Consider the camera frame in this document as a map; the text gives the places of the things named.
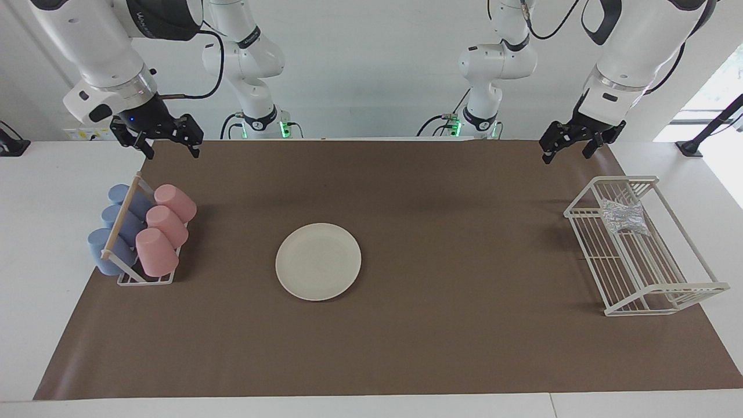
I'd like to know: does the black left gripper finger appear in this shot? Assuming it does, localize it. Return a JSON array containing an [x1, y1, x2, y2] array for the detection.
[[582, 132, 607, 160], [539, 121, 572, 165]]

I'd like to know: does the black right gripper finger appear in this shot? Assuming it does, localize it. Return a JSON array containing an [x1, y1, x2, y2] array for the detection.
[[110, 119, 155, 160], [174, 114, 204, 158]]

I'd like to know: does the silver mesh sponge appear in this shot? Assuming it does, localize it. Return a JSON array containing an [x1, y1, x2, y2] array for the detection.
[[601, 199, 651, 236]]

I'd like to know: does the cream round plate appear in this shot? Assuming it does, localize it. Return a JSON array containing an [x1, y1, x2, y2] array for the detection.
[[275, 223, 362, 302]]

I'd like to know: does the blue plastic cup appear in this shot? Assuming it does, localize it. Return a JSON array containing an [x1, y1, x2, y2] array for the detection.
[[108, 184, 154, 220], [88, 228, 137, 276], [102, 204, 146, 247]]

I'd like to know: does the pink plastic cup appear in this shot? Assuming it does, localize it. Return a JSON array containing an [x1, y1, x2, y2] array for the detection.
[[146, 206, 189, 249], [135, 228, 179, 278], [154, 184, 197, 224]]

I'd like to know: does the white wooden cup rack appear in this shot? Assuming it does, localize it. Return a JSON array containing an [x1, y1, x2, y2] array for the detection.
[[100, 172, 189, 286]]

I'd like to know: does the small black table clamp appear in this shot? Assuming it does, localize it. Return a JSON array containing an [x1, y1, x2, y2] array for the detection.
[[0, 121, 31, 157]]

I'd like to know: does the black angled stand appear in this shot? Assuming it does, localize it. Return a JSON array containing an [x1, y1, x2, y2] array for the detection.
[[675, 93, 743, 157]]

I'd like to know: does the brown table mat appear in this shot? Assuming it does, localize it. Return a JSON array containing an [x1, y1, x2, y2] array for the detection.
[[33, 139, 743, 401]]

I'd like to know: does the black right base cable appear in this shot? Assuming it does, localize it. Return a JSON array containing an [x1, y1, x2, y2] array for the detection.
[[219, 112, 244, 140]]

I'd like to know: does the black base cable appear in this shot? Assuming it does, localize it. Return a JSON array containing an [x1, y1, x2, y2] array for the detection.
[[417, 87, 471, 138], [219, 112, 244, 140]]

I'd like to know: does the white wall power socket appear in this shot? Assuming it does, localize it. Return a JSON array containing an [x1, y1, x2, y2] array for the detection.
[[63, 127, 114, 142]]

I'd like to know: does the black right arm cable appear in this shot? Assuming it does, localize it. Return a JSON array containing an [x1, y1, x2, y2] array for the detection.
[[157, 23, 225, 100]]

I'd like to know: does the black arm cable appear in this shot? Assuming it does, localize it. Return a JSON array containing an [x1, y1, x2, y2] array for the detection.
[[157, 23, 225, 100], [520, 0, 582, 41]]

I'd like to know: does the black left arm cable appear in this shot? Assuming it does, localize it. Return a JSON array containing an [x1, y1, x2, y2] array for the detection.
[[520, 0, 582, 41]]

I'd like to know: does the black left base cable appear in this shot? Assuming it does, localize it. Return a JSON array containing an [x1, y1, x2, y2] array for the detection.
[[417, 87, 471, 138]]

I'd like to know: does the white wire dish rack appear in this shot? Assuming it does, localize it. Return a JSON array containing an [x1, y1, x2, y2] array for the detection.
[[564, 176, 730, 317]]

